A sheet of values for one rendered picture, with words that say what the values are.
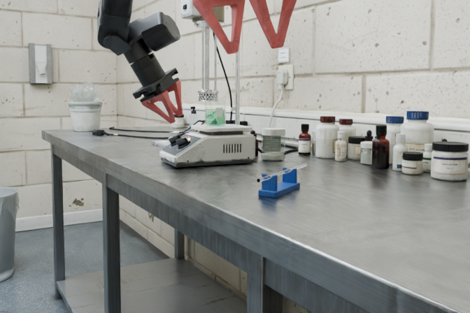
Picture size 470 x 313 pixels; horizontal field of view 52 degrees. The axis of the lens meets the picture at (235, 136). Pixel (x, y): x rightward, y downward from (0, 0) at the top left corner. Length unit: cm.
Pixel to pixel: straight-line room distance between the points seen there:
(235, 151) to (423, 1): 59
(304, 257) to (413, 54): 85
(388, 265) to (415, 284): 5
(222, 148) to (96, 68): 249
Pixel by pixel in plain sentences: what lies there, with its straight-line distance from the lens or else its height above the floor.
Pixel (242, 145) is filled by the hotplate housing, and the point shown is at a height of 80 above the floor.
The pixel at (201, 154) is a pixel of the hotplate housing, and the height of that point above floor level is 78.
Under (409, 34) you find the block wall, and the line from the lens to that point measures 134.
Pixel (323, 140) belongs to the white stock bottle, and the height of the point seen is 80.
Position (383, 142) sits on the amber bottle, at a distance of 113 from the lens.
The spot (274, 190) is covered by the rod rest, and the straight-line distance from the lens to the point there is 80.
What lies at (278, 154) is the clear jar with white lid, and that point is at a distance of 120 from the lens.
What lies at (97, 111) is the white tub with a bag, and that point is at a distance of 215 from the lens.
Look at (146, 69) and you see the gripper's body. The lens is 105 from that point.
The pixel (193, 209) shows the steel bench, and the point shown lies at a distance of 80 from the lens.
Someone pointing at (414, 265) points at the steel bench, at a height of 75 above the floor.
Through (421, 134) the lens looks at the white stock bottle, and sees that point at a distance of 114.
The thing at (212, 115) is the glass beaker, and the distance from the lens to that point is 114.
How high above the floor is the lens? 92
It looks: 5 degrees down
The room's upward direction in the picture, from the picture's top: straight up
